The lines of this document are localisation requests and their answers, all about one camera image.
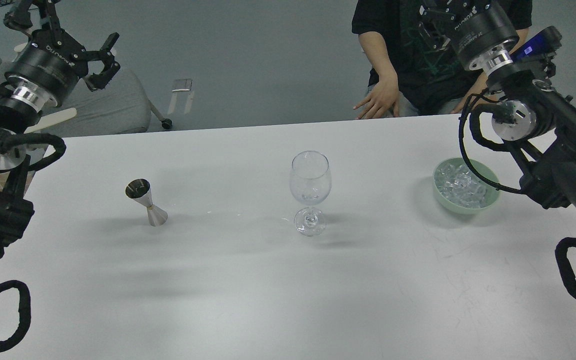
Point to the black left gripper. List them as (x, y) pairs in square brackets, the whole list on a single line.
[(49, 67)]

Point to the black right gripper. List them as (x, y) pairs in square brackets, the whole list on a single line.
[(472, 28)]

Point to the steel cocktail jigger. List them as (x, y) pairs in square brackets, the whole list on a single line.
[(139, 190)]

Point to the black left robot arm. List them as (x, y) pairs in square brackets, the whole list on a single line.
[(16, 118)]

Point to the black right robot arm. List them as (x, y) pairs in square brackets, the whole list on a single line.
[(519, 112)]

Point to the clear ice cubes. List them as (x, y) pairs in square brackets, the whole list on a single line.
[(460, 185)]

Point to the clear wine glass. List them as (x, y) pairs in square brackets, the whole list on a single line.
[(310, 182)]

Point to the person's right hand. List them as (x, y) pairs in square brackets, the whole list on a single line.
[(381, 101)]

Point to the person in black shirt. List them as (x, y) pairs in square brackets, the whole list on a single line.
[(429, 83)]

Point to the grey office chair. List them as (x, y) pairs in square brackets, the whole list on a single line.
[(121, 108)]

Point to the metal floor plate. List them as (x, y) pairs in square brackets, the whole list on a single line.
[(182, 96)]

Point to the green bowl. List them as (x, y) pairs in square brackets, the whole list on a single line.
[(468, 200)]

